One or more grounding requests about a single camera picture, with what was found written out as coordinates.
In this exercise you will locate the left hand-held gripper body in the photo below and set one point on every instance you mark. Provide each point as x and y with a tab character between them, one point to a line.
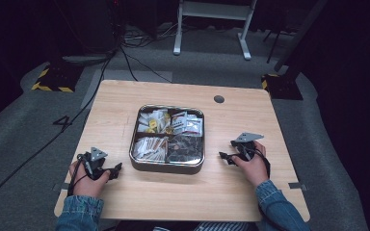
94	163

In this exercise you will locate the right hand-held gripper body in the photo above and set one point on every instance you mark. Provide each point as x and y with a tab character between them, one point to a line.
245	148

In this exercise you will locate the square metal compartment box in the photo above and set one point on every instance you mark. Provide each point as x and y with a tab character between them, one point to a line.
165	168

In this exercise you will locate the person's left hand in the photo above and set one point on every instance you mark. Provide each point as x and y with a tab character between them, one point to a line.
85	184

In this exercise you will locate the person's right hand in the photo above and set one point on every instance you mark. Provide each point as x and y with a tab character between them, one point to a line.
255	170

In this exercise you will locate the bundle of white stick packets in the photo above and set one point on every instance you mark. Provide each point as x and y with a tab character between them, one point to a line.
149	148

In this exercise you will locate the pile of dark clear packets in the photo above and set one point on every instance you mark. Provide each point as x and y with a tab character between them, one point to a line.
184	148

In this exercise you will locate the red and green packet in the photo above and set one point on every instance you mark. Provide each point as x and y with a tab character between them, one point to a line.
188	123

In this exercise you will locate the grey table grommet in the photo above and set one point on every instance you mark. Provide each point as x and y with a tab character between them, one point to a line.
219	99

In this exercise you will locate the pile of yellow-tag tea bags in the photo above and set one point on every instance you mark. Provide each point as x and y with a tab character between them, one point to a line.
154	122

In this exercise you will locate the person's striped clothing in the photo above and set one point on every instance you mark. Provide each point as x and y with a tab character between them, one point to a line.
218	226

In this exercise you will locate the black yellow striped stand base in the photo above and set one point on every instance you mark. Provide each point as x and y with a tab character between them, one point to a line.
56	80
282	86

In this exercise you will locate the black slanted stand pole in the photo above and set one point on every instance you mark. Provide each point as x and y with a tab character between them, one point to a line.
298	35

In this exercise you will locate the grey metal table bracket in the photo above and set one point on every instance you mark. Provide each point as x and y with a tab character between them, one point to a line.
59	187
297	185

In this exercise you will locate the white metal stand frame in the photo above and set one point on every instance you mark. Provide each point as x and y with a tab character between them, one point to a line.
212	9

